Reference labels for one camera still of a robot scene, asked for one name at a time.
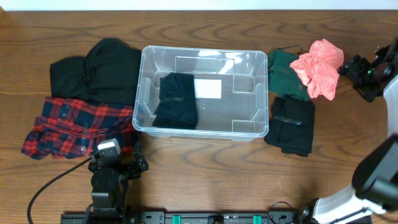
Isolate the black garment with tape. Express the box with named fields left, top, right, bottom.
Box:
left=264, top=96, right=315, bottom=157

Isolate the dark green garment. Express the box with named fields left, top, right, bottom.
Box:
left=268, top=45, right=310, bottom=101

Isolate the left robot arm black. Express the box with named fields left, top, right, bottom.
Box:
left=88, top=138, right=149, bottom=221

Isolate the clear plastic storage bin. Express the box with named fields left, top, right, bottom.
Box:
left=132, top=45, right=269, bottom=141

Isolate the red plaid flannel shirt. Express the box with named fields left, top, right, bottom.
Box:
left=21, top=97, right=139, bottom=160

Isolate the coral pink garment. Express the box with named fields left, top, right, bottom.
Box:
left=290, top=39, right=344, bottom=101

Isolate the black folded hoodie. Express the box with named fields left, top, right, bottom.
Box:
left=50, top=38, right=142, bottom=105

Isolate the black mounting rail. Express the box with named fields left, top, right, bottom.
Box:
left=60, top=211, right=299, bottom=224

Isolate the white label in bin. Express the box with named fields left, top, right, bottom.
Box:
left=194, top=79, right=222, bottom=99

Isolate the dark navy garment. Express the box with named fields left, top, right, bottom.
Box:
left=152, top=72, right=198, bottom=129

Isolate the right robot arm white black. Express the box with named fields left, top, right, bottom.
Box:
left=294, top=40, right=397, bottom=224

